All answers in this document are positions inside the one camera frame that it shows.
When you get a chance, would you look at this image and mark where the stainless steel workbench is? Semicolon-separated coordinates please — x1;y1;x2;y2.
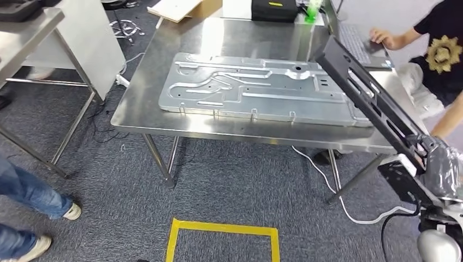
110;16;434;205

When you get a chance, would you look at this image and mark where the person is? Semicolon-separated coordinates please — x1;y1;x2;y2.
0;154;83;262
368;0;463;142
25;66;55;81

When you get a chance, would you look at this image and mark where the black carrying case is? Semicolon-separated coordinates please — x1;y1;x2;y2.
251;0;300;23

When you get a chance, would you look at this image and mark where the black floor cable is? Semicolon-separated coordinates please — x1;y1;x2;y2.
86;104;132;146

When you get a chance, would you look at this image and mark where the white floor cable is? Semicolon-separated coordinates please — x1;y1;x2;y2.
290;145;417;225

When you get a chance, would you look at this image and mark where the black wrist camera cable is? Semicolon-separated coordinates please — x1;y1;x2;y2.
380;206;423;262

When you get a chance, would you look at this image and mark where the black plastic panel part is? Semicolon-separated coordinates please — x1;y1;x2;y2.
313;34;430;175

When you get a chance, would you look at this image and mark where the black foam tray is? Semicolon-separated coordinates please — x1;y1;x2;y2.
0;0;43;23

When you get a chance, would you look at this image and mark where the white foam board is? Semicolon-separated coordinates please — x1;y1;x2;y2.
146;0;204;23

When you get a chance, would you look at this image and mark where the white adapter cable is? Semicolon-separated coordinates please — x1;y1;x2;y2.
118;52;146;77

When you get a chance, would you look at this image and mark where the stamped sheet metal plate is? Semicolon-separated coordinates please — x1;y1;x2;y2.
158;52;376;128

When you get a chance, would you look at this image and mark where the cardboard box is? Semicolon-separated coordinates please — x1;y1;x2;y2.
146;0;223;23

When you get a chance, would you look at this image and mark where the white desk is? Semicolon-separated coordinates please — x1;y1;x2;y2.
21;0;127;102

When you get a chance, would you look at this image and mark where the stainless steel side table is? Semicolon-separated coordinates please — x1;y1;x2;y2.
0;7;106;181

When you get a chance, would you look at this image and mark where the grey laptop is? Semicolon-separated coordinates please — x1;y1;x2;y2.
323;0;395;72

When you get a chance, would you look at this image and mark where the black stool with chrome base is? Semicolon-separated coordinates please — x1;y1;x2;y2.
100;0;146;46

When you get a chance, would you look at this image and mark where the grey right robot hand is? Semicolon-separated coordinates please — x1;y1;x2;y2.
405;134;463;200

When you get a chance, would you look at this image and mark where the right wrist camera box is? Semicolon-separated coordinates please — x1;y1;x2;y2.
377;153;437;208

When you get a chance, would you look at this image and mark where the green plastic bottle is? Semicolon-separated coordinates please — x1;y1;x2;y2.
303;0;324;25

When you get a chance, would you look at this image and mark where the person's right hand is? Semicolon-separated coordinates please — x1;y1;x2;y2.
369;27;397;51

